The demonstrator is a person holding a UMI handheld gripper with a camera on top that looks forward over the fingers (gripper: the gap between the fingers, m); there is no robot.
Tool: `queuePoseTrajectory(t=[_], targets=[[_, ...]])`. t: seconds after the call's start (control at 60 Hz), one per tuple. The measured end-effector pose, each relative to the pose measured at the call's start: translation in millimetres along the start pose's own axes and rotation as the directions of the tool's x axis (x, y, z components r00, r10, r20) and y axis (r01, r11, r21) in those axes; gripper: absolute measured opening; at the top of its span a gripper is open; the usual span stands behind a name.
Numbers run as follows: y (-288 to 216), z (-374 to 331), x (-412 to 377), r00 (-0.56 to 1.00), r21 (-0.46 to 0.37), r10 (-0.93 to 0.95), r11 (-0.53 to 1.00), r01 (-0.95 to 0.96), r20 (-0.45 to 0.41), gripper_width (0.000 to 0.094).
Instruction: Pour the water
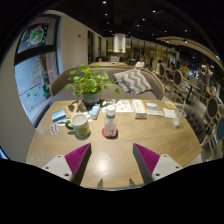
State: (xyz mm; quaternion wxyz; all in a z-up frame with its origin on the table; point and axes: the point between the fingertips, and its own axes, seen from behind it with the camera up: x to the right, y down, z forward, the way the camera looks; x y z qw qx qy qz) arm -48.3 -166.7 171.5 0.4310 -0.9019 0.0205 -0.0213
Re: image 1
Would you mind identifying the illustrated paper sheet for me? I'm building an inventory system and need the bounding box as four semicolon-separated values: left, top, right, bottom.
101;99;134;114

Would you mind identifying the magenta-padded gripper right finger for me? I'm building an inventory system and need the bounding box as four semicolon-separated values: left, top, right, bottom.
132;143;184;185

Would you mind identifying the white paper napkin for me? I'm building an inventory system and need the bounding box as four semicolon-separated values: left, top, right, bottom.
162;107;178;120

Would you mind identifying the beige curved sofa bench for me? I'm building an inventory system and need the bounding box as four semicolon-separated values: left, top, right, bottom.
49;65;166;106

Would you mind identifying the pill blister pack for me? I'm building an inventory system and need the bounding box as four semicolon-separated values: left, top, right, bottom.
49;123;60;136

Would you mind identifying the clear drinking glass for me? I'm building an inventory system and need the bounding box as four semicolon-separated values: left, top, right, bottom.
172;108;188;128

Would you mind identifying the small blue and white box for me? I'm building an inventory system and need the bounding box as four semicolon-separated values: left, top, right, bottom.
89;103;102;120

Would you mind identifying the flat blue and white packet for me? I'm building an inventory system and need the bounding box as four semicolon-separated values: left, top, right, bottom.
51;108;68;123

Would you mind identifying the person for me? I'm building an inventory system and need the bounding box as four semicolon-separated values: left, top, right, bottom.
134;55;147;69

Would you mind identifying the green potted plant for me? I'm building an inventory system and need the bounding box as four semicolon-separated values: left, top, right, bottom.
65;63;121;108

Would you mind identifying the clear plastic water bottle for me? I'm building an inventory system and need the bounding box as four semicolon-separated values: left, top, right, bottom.
103;104;118;138

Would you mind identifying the group of round-backed chairs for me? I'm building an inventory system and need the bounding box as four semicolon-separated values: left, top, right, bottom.
156;61;224;148

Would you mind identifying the white mug with green handle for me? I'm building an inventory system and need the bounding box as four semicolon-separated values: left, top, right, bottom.
64;112;92;138

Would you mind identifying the blue and white pouch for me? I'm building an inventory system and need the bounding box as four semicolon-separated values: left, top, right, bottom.
145;101;165;117

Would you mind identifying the flat round red coaster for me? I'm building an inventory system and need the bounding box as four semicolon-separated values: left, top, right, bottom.
101;127;119;140

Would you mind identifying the group of ceiling spotlights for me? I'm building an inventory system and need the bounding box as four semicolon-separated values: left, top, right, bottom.
101;0;188;44

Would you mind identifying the grey zigzag striped cushion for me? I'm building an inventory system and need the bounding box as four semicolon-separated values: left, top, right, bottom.
113;68;153;96

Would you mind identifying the white and orange carton box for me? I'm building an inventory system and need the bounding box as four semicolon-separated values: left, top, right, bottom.
130;99;148;120

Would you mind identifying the window with festive decals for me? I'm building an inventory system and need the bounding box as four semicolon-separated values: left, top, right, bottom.
13;14;61;128

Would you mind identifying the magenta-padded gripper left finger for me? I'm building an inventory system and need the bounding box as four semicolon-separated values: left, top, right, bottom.
41;143;93;186

